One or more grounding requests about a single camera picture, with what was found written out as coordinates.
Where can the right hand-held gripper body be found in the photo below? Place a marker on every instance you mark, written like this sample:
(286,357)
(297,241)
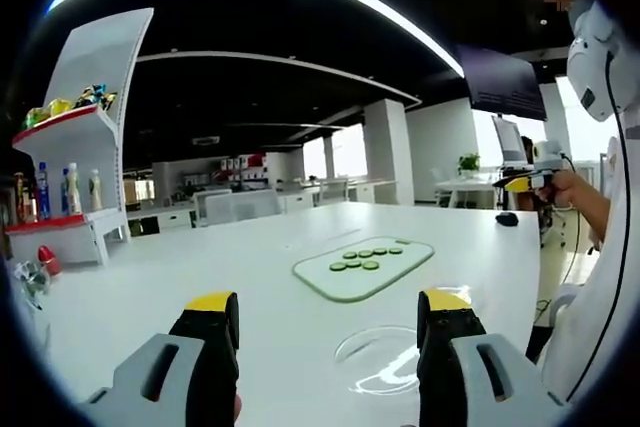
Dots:
(547,154)

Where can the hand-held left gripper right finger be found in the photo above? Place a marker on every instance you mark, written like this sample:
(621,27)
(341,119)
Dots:
(457,352)

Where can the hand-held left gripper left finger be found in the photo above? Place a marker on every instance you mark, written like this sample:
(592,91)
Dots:
(200,352)

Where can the clear petri dish lid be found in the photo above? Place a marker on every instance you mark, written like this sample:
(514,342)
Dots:
(372,347)

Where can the clear petri dish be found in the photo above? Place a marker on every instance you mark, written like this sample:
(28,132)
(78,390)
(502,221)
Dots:
(367,377)

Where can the cluster of cucumber slices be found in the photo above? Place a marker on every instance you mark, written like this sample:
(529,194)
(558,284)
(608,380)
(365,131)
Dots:
(353,263)

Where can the person's right hand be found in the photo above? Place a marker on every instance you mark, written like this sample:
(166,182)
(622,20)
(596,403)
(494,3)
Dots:
(557,189)

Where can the person's left hand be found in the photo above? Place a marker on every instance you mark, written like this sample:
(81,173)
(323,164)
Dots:
(238,407)

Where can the black computer mouse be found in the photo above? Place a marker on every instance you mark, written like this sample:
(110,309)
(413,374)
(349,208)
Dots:
(506,219)

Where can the computer monitor on stand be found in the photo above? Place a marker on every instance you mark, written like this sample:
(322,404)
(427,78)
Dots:
(510,142)

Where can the potted green plant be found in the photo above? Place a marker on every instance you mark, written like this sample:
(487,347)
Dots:
(469,163)

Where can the white trestle desk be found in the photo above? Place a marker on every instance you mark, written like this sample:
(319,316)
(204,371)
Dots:
(465,184)

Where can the large dark hanging screen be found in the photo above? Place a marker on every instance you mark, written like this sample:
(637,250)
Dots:
(505,82)

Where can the white chest-worn device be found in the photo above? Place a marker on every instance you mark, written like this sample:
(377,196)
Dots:
(595,72)

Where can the white cutting board green rim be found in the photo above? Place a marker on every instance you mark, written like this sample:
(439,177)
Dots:
(345,284)

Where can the person's white shirt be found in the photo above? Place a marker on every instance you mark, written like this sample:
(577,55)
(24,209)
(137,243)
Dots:
(590,337)

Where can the row of white office desks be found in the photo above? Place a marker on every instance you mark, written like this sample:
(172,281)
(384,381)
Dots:
(370,192)

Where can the white mesh office chair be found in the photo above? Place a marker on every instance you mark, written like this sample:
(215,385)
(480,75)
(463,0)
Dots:
(242,207)
(334,192)

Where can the red round object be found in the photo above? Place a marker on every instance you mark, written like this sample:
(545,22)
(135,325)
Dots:
(49,261)

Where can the small glass jar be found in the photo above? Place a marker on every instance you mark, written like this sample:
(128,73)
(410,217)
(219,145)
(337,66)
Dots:
(34,278)

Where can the row of drink bottles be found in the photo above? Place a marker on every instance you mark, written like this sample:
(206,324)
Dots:
(74,192)

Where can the ceiling air conditioner vent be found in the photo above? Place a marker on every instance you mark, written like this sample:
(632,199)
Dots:
(206,140)

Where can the yellow black snack packet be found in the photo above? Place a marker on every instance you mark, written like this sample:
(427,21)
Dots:
(110,100)

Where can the blue black snack packet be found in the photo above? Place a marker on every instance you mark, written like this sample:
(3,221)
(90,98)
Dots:
(91,95)

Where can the green yellow snack packet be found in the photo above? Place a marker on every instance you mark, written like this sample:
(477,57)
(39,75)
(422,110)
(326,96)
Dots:
(37,117)

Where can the white display shelf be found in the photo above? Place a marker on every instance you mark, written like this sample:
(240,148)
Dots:
(100,47)

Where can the background product display wall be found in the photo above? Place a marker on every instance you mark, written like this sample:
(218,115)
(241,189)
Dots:
(225,172)

